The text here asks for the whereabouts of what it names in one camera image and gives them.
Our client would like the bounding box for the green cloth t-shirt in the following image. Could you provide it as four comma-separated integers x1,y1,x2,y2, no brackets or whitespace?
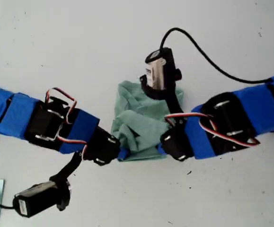
110,79,185,163

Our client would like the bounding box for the red white black servo wire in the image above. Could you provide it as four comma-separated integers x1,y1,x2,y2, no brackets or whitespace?
45,87,78,124
55,135,88,161
164,113,261,148

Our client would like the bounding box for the black camera box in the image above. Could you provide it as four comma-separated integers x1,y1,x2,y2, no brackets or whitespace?
145,47,183,91
12,181,71,218

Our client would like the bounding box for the black camera stalk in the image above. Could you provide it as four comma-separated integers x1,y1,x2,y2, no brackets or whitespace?
140,75,186,124
49,151,83,188

